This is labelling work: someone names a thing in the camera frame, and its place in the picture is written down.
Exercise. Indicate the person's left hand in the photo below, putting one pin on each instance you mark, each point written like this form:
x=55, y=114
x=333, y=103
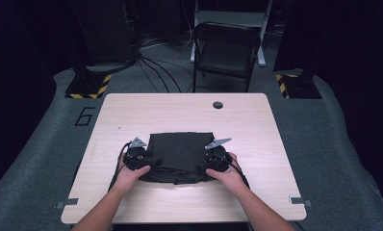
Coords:
x=128, y=179

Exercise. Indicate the black stand base striped edge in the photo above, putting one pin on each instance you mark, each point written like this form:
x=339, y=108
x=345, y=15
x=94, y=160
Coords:
x=300, y=86
x=88, y=85

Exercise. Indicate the black folding chair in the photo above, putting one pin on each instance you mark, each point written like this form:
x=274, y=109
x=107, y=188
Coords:
x=226, y=54

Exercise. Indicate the white metal stand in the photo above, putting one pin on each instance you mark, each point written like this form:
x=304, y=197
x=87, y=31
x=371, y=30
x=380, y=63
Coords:
x=231, y=16

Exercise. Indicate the black pleated skirt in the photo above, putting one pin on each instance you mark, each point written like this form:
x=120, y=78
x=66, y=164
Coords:
x=180, y=154

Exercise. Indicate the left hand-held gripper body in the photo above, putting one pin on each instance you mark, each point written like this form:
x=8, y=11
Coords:
x=135, y=159

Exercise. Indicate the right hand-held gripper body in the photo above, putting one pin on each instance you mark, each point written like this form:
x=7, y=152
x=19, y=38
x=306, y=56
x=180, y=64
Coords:
x=218, y=160

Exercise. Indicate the grey tape strip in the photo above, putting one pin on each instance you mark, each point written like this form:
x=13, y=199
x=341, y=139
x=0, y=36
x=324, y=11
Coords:
x=299, y=200
x=67, y=203

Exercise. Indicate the person's right hand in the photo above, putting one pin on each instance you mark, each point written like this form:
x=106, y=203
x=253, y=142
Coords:
x=231, y=179

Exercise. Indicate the dark cabinet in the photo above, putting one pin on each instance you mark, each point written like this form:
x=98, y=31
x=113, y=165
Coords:
x=106, y=32

